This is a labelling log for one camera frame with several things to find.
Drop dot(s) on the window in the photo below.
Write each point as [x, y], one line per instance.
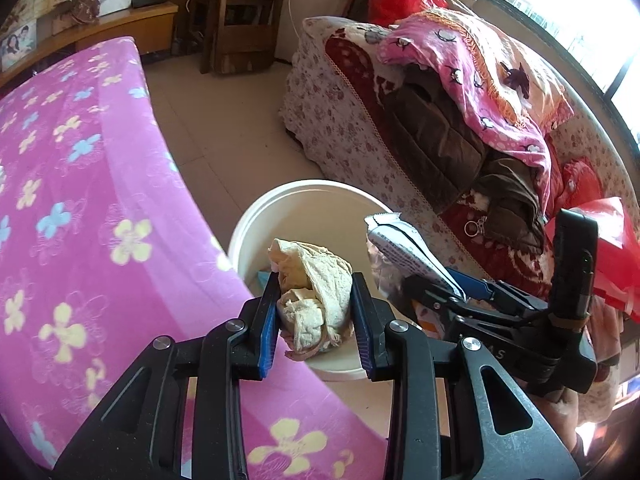
[575, 0]

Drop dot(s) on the silver printed snack bag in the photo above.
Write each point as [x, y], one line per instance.
[400, 250]

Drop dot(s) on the couple photo frame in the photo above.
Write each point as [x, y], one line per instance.
[17, 45]

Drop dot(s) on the red fabric bag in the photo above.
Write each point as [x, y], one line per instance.
[400, 0]

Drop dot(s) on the brown padded jacket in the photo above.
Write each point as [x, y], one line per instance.
[435, 145]

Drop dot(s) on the flat black box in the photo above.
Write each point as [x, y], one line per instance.
[149, 0]

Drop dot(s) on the dark red patterned blanket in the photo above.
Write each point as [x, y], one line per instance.
[360, 70]

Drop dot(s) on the red plastic bag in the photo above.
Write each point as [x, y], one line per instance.
[620, 255]

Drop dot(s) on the pink floral tablecloth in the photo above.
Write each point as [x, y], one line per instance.
[100, 160]

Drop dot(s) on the light wooden counter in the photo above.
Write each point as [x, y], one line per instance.
[150, 22]

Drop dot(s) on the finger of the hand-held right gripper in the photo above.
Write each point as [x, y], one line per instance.
[500, 292]
[435, 295]

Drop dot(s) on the red cushion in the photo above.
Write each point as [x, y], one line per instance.
[582, 182]

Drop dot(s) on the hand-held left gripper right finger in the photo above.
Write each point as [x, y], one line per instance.
[362, 330]

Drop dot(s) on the pink penguin print blanket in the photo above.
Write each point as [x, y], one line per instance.
[450, 70]

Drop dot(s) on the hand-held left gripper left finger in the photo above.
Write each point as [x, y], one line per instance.
[267, 330]

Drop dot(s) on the beige tissue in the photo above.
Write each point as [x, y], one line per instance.
[320, 285]

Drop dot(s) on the dark wooden chair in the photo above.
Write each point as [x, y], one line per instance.
[240, 25]

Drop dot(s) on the floral covered sofa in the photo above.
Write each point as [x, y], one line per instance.
[340, 135]

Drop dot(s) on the white bucket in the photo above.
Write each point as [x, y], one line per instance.
[310, 210]

